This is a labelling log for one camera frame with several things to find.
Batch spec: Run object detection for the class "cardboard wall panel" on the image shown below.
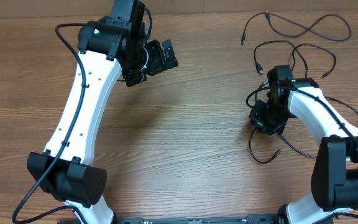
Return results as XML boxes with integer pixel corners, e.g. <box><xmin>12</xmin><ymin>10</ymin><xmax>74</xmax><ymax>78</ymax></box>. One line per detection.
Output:
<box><xmin>0</xmin><ymin>0</ymin><xmax>358</xmax><ymax>18</ymax></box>

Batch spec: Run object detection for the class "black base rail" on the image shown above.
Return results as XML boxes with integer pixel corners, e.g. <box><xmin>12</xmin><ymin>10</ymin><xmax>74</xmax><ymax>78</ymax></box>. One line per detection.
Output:
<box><xmin>58</xmin><ymin>214</ymin><xmax>286</xmax><ymax>224</ymax></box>

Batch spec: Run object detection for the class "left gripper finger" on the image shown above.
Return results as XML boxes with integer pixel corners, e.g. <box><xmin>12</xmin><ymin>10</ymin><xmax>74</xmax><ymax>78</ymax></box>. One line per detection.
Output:
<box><xmin>162</xmin><ymin>39</ymin><xmax>178</xmax><ymax>69</ymax></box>
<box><xmin>122</xmin><ymin>68</ymin><xmax>147</xmax><ymax>87</ymax></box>

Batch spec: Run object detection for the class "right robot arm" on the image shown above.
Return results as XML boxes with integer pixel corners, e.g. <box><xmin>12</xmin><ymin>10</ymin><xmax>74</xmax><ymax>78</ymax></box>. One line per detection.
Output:
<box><xmin>247</xmin><ymin>65</ymin><xmax>358</xmax><ymax>223</ymax></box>

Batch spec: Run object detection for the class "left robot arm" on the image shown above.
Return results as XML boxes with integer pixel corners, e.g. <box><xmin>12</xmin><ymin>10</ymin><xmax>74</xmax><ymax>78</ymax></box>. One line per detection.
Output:
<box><xmin>27</xmin><ymin>0</ymin><xmax>178</xmax><ymax>223</ymax></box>

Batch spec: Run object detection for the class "black usb cable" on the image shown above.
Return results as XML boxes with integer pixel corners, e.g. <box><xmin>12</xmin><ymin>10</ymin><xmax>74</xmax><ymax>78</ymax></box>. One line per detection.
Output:
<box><xmin>246</xmin><ymin>79</ymin><xmax>358</xmax><ymax>164</ymax></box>
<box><xmin>253</xmin><ymin>40</ymin><xmax>337</xmax><ymax>79</ymax></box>
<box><xmin>240</xmin><ymin>11</ymin><xmax>352</xmax><ymax>46</ymax></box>

